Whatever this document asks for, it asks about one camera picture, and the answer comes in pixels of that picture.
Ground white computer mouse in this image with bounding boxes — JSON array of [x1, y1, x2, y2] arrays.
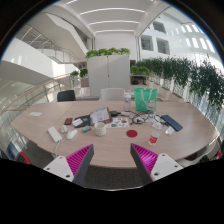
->
[[65, 128, 78, 140]]

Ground small clear plastic packet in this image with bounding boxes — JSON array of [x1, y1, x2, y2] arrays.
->
[[164, 126, 176, 136]]

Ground brown planter with green plants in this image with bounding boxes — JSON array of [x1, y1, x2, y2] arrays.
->
[[79, 68, 90, 88]]

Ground white office chair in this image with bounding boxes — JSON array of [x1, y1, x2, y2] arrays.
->
[[99, 87, 126, 102]]

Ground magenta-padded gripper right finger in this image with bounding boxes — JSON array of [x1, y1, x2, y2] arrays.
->
[[130, 143, 184, 185]]

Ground white grid-patterned mug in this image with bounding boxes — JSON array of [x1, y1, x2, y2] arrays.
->
[[93, 121, 108, 137]]

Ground black notebook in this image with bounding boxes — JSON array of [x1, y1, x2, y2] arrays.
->
[[72, 114, 93, 129]]

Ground small white paper card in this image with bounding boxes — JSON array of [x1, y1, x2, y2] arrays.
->
[[28, 111, 44, 118]]

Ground white cabinet topped with plants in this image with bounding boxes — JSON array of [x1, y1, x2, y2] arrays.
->
[[85, 47, 132, 98]]

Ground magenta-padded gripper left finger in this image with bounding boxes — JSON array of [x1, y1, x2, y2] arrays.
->
[[43, 143, 95, 187]]

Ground white power strip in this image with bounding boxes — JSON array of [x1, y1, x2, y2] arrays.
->
[[47, 126, 63, 144]]

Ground clear red-labelled water bottle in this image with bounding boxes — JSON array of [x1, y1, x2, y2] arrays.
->
[[148, 121, 164, 147]]

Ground green hedge row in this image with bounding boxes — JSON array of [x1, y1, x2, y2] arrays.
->
[[135, 56, 224, 111]]

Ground green cat-print tote bag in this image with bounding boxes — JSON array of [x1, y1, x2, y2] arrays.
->
[[133, 87, 159, 113]]

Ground black office chair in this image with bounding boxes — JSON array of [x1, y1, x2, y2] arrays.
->
[[56, 89, 77, 103]]

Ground colourful sticker sheet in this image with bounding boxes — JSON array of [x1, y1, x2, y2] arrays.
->
[[105, 117, 130, 129]]

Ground red chair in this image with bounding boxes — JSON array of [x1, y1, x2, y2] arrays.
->
[[14, 151, 32, 165]]

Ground flat round red coaster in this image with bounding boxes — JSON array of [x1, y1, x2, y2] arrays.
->
[[125, 129, 139, 139]]

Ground dark planter with green plants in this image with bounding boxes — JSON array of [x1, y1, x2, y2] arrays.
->
[[129, 65, 151, 85]]

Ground white power strip cable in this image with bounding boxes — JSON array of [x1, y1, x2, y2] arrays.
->
[[53, 139, 63, 158]]

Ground white printed booklet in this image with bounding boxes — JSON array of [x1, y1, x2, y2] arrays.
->
[[89, 106, 113, 126]]

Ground black tangled cables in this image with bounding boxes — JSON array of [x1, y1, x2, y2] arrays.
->
[[131, 111, 163, 126]]

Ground clear white-lidded shaker bottle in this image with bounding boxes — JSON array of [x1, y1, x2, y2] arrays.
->
[[122, 91, 133, 113]]

